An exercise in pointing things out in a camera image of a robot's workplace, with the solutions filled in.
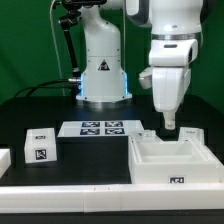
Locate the white front fence rail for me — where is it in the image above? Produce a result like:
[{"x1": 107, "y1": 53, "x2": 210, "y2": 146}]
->
[{"x1": 0, "y1": 183, "x2": 224, "y2": 213}]

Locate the white cabinet body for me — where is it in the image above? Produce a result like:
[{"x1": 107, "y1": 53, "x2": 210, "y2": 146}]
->
[{"x1": 128, "y1": 137, "x2": 224, "y2": 184}]

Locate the black cable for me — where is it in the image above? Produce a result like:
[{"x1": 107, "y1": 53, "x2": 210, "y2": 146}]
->
[{"x1": 13, "y1": 78, "x2": 83, "y2": 98}]

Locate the white door panel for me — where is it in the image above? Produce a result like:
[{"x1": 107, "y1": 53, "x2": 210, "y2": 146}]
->
[
  {"x1": 24, "y1": 128, "x2": 57, "y2": 163},
  {"x1": 178, "y1": 127, "x2": 204, "y2": 143}
]

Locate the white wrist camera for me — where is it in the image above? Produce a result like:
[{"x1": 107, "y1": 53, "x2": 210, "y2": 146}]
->
[{"x1": 139, "y1": 67, "x2": 153, "y2": 89}]

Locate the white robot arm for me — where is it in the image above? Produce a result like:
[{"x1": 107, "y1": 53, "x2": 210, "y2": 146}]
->
[{"x1": 79, "y1": 0, "x2": 214, "y2": 130}]

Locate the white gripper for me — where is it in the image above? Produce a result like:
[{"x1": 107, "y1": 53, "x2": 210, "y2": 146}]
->
[{"x1": 152, "y1": 67, "x2": 191, "y2": 130}]

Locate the grey cable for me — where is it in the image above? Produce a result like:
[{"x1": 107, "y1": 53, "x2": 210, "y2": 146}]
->
[{"x1": 49, "y1": 0, "x2": 67, "y2": 97}]

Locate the white base tag plate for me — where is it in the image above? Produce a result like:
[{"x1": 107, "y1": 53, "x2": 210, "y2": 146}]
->
[{"x1": 58, "y1": 120, "x2": 143, "y2": 137}]

